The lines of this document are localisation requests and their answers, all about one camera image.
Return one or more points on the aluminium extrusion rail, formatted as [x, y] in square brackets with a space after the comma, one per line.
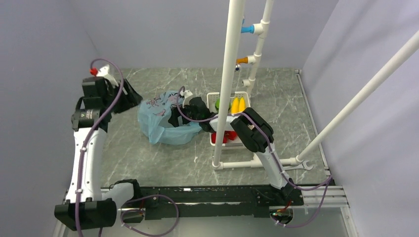
[324, 196]

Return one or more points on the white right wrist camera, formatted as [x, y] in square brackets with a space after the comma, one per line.
[186, 97]

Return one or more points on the green fake melon ball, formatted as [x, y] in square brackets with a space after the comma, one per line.
[217, 104]

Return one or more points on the yellow fake banana bunch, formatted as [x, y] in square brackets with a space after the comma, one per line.
[238, 105]

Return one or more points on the silver open-end wrench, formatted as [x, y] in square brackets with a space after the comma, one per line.
[304, 165]

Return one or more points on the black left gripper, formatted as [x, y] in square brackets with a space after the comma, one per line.
[130, 99]

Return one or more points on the white pvc pipe rack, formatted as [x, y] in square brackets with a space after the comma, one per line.
[233, 32]

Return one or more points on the red fake tomato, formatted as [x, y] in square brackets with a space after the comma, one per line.
[213, 138]

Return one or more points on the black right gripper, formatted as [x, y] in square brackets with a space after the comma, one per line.
[173, 120]

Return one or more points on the white diagonal pipe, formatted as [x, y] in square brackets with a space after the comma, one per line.
[399, 58]

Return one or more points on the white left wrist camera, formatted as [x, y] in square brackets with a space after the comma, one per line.
[108, 73]

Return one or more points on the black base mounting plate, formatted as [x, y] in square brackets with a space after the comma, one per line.
[213, 201]

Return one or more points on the blue plastic faucet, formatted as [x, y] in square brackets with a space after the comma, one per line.
[247, 29]

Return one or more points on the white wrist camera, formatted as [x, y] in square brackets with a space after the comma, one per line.
[108, 73]
[186, 97]

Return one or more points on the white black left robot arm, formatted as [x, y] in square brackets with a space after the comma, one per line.
[85, 206]

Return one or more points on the red fake bell pepper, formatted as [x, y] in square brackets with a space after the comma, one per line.
[230, 135]

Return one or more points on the orange plastic faucet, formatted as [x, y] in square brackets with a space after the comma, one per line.
[239, 63]

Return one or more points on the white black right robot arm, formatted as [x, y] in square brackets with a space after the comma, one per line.
[253, 131]

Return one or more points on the blue printed plastic bag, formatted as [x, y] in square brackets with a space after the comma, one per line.
[153, 118]

